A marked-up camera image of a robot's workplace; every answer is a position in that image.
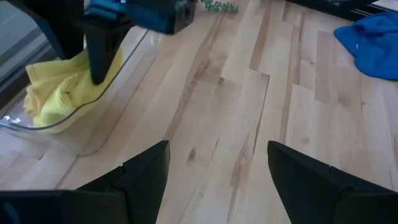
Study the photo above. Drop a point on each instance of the clear plastic bin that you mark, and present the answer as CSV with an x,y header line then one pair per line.
x,y
102,130

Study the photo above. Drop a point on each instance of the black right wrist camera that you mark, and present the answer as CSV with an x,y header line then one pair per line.
x,y
161,15

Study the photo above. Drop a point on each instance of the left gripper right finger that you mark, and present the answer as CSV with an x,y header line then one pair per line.
x,y
304,186

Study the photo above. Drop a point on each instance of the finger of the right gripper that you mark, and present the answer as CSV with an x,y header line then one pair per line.
x,y
62,25
102,53

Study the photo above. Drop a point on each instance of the blue microfiber towel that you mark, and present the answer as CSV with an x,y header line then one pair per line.
x,y
373,46

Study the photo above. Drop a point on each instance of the yellow microfiber towel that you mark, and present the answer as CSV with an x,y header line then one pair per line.
x,y
62,99

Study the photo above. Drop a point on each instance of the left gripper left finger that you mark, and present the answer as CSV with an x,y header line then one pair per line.
x,y
146,180

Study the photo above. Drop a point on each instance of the potted succulent plant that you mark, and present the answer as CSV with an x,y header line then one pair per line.
x,y
217,6

